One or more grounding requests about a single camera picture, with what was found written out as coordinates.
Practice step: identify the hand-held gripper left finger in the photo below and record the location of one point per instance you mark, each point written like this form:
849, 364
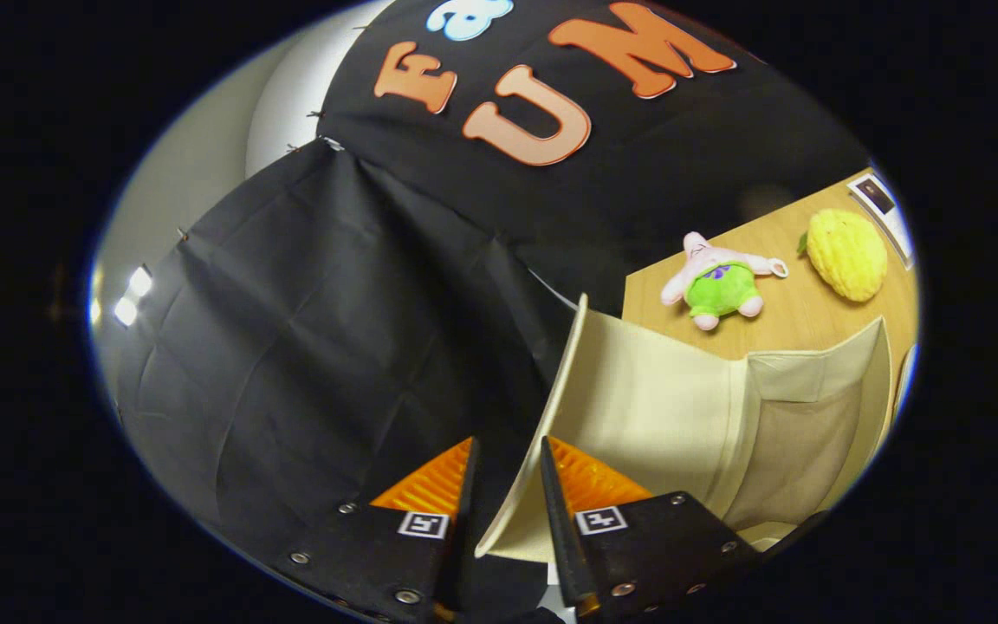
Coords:
467, 520

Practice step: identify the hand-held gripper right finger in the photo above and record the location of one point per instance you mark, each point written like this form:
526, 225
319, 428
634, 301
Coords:
561, 537

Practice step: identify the beige fabric storage box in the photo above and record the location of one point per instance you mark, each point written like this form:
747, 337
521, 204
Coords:
638, 390

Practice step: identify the pink and green plush toy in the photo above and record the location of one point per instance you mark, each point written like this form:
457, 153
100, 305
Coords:
720, 286

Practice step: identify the yellow round plush toy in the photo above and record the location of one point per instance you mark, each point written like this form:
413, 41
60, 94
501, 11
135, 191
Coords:
847, 256

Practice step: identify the ceiling light panel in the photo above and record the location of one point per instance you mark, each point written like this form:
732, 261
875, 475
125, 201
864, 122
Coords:
140, 281

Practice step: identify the row of black clips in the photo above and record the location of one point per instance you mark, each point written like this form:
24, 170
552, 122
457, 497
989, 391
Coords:
315, 113

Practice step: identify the white book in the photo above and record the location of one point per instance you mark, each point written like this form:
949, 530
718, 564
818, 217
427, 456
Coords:
884, 208

